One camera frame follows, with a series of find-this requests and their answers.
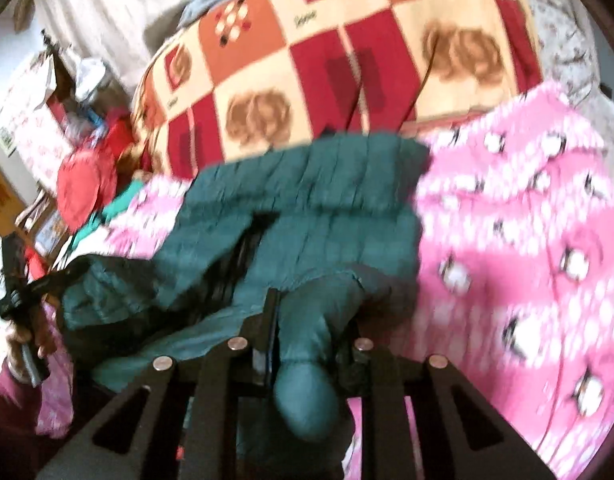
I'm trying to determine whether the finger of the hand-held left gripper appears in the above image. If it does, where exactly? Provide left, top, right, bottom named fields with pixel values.
left=24, top=262, right=88, bottom=303

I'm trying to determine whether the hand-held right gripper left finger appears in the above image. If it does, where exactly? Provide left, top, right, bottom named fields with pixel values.
left=37, top=287, right=283, bottom=480

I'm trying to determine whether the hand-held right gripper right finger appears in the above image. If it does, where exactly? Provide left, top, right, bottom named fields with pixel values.
left=338, top=336, right=559, bottom=480

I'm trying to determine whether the teal quilted puffer jacket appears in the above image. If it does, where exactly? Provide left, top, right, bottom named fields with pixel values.
left=56, top=131, right=434, bottom=463

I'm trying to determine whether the person's left hand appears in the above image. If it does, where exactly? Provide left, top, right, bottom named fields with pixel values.
left=6, top=317, right=55, bottom=382

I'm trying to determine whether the wooden furniture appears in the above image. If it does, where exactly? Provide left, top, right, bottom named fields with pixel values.
left=0, top=149, right=55, bottom=263

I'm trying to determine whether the red heart-shaped pillow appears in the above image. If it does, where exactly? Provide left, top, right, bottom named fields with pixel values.
left=56, top=151, right=122, bottom=232

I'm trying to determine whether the turquoise green cloth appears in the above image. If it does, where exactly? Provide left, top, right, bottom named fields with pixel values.
left=71, top=179, right=144, bottom=252

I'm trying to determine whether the red cloth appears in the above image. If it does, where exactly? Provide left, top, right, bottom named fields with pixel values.
left=103, top=109, right=140, bottom=162

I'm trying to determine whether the clear plastic bag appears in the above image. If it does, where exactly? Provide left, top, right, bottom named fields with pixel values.
left=73, top=56, right=109, bottom=102

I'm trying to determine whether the pink penguin print blanket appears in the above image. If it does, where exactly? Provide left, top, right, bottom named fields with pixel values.
left=36, top=81, right=614, bottom=480

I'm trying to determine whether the grey crumpled cloth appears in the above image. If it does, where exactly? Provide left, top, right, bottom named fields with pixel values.
left=34, top=0, right=268, bottom=93

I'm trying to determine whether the rose print checkered quilt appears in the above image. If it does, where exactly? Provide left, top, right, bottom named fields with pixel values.
left=131, top=0, right=547, bottom=182

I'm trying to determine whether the white floral bed sheet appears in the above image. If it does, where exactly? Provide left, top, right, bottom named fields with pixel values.
left=494, top=0, right=605, bottom=107

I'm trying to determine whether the thin dark cable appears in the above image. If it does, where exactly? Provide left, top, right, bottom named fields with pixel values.
left=396, top=35, right=440, bottom=133

